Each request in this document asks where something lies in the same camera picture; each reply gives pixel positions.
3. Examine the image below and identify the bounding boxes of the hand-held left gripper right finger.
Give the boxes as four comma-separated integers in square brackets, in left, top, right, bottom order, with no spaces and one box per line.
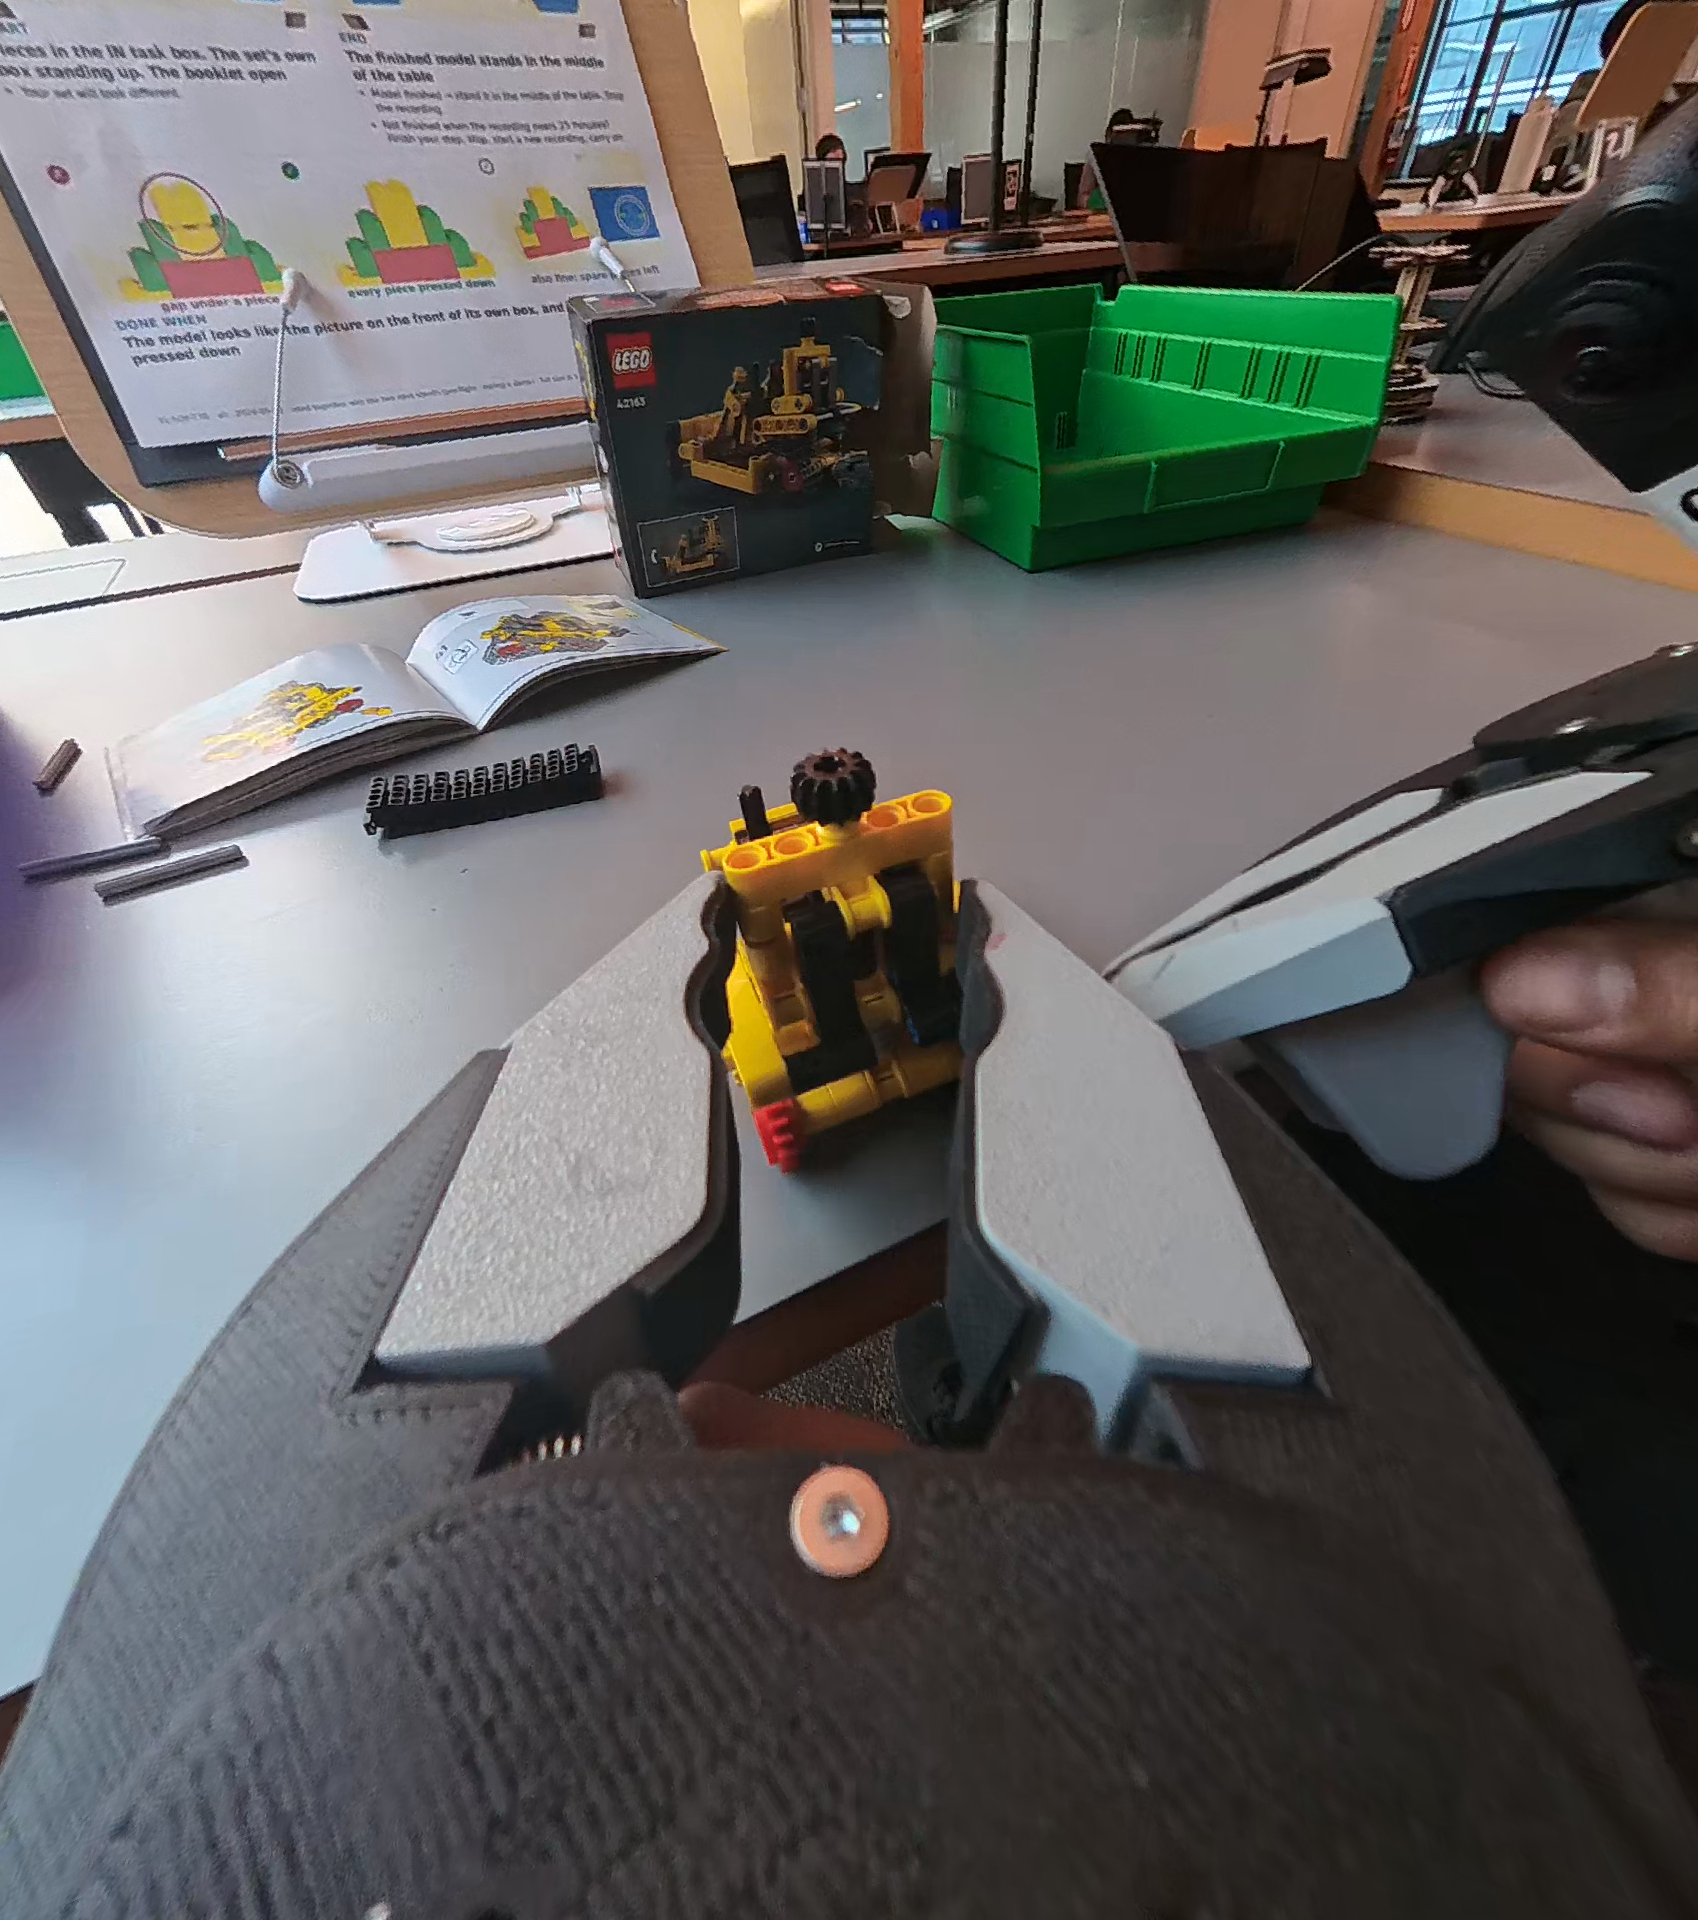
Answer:
[938,876,1315,1468]

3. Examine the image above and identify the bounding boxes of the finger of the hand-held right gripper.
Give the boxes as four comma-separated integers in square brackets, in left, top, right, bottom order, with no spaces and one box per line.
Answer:
[1106,897,1410,1057]
[1146,768,1655,945]

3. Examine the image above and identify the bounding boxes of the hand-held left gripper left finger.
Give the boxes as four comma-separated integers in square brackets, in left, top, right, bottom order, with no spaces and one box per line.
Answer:
[372,871,749,1395]

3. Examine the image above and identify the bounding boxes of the yellow black lego bulldozer model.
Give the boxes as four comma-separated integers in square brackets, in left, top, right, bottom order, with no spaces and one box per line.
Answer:
[697,744,974,1176]

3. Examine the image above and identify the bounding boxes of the black lego track piece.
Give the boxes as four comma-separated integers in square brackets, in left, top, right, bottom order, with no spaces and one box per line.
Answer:
[362,742,605,843]

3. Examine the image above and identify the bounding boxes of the lego instruction booklet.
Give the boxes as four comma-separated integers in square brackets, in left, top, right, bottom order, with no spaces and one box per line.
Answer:
[106,592,728,841]

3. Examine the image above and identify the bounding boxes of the long grey lego axle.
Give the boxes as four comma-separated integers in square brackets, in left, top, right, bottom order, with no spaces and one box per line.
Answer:
[93,843,251,905]
[17,836,172,884]

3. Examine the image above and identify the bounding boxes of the black lego set box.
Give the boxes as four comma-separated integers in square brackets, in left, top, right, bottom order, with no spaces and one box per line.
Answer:
[563,276,938,600]

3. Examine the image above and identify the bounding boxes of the person's right hand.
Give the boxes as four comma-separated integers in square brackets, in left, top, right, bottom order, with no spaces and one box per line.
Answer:
[1478,867,1698,1267]

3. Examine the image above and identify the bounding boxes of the stacked wooden disc model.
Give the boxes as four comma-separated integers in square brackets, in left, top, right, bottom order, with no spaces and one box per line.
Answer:
[1363,236,1447,426]

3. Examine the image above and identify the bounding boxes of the black monitor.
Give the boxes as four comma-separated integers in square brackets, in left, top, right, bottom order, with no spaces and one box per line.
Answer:
[1086,138,1381,291]

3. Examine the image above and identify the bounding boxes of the green plastic bin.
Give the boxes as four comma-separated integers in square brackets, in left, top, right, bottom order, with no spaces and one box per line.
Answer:
[928,282,1406,576]

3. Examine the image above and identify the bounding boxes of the white sheet holder stand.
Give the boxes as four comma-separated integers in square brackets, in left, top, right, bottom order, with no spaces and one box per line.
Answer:
[256,240,634,606]

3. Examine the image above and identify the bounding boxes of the wooden board with instruction sheet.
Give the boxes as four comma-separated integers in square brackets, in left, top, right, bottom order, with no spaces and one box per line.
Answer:
[0,0,758,543]

